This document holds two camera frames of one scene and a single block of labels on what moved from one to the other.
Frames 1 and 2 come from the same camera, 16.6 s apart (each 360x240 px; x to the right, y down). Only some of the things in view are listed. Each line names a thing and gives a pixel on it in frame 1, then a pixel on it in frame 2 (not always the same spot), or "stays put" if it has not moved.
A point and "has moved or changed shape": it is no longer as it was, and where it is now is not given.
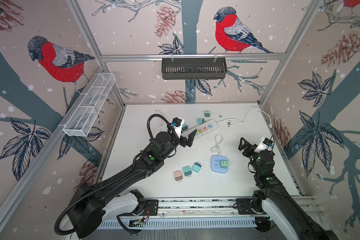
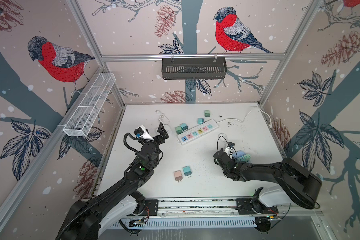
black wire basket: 194,69 stays put
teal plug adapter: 184,127 stays put
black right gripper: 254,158 → 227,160
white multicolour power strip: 202,129 stays put
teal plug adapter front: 187,170 stays put
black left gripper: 183,142 → 163,133
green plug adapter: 224,164 has moved or changed shape
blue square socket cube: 219,164 has moved or changed shape
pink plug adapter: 178,175 stays put
